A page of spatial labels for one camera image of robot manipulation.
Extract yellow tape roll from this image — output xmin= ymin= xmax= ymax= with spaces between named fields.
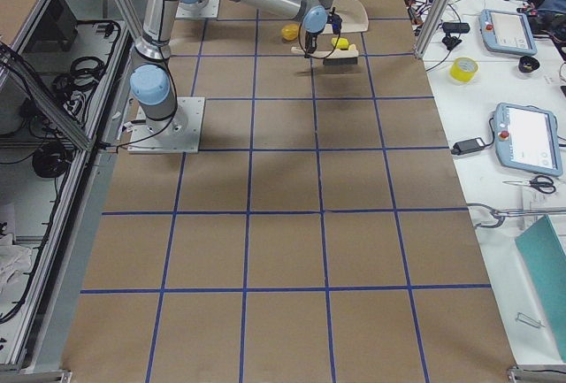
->
xmin=449 ymin=57 xmax=478 ymax=83

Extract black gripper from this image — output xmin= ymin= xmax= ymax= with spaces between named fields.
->
xmin=303 ymin=31 xmax=318 ymax=58

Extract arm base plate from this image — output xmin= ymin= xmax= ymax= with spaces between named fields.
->
xmin=126 ymin=97 xmax=205 ymax=154
xmin=175 ymin=0 xmax=220 ymax=20

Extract beige hand brush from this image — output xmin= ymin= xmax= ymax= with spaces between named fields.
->
xmin=291 ymin=44 xmax=359 ymax=65

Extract white crumpled cloth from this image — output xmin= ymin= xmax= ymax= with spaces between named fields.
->
xmin=1 ymin=233 xmax=32 ymax=291

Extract blue teach pendant near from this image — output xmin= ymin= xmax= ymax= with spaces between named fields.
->
xmin=493 ymin=103 xmax=563 ymax=177

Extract aluminium frame post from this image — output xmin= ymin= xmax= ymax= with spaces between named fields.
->
xmin=414 ymin=0 xmax=449 ymax=59

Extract black cable coil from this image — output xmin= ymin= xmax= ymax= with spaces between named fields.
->
xmin=31 ymin=142 xmax=72 ymax=180

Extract beige plastic dustpan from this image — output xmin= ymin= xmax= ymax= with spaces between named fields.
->
xmin=322 ymin=0 xmax=369 ymax=35

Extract blue teach pendant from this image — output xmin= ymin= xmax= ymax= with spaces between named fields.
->
xmin=493 ymin=103 xmax=563 ymax=177
xmin=478 ymin=9 xmax=538 ymax=57

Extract black power adapter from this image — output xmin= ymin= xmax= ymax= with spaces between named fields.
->
xmin=450 ymin=137 xmax=486 ymax=156

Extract teal folder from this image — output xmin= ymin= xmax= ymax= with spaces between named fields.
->
xmin=515 ymin=215 xmax=565 ymax=361

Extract blue teach pendant far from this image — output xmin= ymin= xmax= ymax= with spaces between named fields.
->
xmin=478 ymin=9 xmax=538 ymax=57

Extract black handled scissors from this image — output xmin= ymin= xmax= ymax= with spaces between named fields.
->
xmin=504 ymin=175 xmax=556 ymax=195

